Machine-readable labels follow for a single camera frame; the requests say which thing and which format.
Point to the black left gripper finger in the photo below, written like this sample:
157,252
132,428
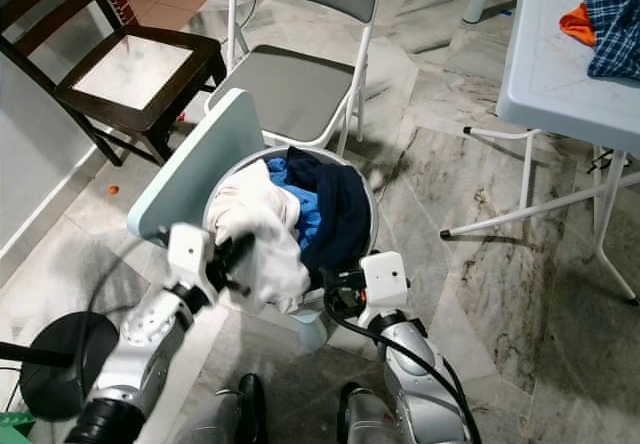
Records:
238,249

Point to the white garment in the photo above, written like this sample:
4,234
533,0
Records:
265,234

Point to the blue plaid shirt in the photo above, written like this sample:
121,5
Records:
615,19

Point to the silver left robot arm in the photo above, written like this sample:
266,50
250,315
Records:
135,364

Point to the dark navy garment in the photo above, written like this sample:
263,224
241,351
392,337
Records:
345,214

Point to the blue garment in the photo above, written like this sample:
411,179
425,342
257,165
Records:
305,222

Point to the grey plastic bucket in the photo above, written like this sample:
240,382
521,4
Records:
226,179

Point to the pale blue plastic chair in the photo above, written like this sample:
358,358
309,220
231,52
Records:
195,169

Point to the small orange object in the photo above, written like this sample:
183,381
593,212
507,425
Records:
112,190

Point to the grey folding chair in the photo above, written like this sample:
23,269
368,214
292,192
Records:
295,89

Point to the dark wooden chair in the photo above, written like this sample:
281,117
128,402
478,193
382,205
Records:
135,69

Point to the green plastic object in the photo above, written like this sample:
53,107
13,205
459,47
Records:
15,429

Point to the orange cloth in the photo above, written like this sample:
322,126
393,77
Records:
578,24

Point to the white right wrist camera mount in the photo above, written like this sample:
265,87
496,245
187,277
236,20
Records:
385,279

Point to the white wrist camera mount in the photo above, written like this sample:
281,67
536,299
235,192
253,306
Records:
190,254
385,279

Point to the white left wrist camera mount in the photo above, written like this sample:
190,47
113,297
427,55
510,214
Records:
190,254

